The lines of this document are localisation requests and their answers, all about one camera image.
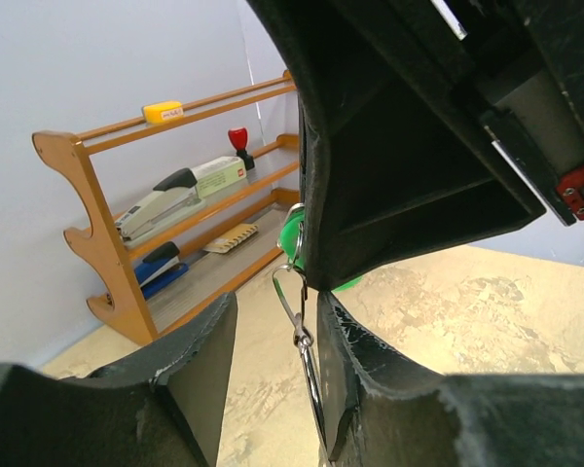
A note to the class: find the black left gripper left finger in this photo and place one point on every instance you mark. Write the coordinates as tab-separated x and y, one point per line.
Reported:
161	405

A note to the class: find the green capped key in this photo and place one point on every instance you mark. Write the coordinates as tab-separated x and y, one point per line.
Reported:
290	241

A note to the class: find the yellow block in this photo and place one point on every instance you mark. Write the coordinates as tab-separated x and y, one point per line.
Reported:
161	112

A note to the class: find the white stapler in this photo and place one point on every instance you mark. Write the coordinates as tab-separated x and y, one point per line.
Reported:
171	201

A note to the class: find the blue stapler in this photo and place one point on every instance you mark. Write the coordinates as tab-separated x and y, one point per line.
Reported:
159	269

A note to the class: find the red handled stamp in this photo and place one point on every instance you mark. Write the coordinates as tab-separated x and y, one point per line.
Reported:
238	137

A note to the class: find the large silver keyring with clips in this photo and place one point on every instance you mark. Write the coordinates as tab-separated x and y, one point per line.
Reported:
303	340

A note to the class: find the strip of staples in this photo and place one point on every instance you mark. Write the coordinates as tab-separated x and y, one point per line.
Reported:
231	239

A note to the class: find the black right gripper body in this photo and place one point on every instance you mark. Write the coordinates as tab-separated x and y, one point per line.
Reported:
520	77

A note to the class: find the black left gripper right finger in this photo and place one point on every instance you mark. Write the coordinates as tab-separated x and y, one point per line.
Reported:
381	408

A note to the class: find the white box with red label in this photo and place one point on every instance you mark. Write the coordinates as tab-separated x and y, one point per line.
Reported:
218	174

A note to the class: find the wooden rack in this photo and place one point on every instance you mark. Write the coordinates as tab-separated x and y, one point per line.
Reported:
200	232

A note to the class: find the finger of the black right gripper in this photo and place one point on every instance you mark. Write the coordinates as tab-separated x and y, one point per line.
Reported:
392	166

